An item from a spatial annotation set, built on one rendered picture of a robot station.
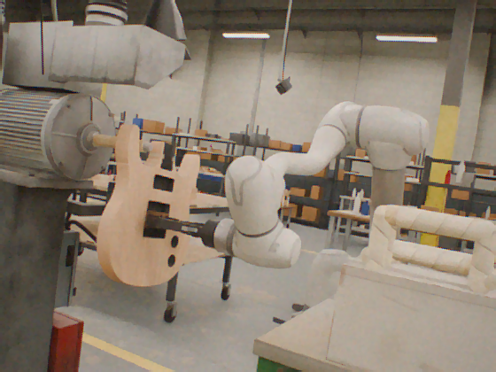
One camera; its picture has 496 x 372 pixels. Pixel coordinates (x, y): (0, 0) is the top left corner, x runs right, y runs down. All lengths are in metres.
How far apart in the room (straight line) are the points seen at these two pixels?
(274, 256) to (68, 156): 0.65
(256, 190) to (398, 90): 11.54
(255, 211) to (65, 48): 0.66
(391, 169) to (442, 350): 0.78
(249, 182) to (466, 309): 0.48
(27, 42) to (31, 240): 0.59
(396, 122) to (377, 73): 11.24
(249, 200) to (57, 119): 0.62
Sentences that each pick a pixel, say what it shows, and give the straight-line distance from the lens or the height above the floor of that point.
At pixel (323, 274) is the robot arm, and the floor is 0.89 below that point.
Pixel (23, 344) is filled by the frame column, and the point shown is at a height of 0.59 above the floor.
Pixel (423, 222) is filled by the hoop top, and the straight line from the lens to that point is 0.83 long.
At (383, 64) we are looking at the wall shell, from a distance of 12.72.
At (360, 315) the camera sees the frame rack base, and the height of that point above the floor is 1.02.
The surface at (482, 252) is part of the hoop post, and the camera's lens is 0.83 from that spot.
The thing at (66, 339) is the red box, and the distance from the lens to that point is 1.79.
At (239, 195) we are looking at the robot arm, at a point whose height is 1.18.
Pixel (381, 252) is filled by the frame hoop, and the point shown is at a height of 1.13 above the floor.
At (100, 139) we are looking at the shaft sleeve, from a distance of 1.41.
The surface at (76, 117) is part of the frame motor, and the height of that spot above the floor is 1.30.
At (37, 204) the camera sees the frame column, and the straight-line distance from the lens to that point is 1.58.
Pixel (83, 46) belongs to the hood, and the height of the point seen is 1.48.
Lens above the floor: 1.25
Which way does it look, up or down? 3 degrees down
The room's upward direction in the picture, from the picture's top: 9 degrees clockwise
